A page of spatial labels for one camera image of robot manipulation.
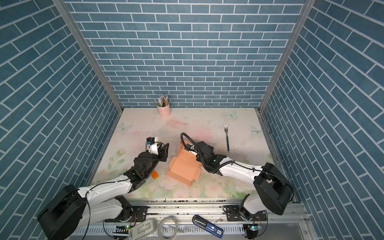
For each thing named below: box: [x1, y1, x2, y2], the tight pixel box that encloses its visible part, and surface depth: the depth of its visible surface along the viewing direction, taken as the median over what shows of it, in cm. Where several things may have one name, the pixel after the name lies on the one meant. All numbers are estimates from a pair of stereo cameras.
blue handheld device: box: [192, 214, 224, 239], surface depth 70 cm
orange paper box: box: [166, 139, 202, 187], surface depth 90 cm
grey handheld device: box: [128, 218, 158, 240], surface depth 68 cm
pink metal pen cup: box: [156, 101, 171, 118], surface depth 113 cm
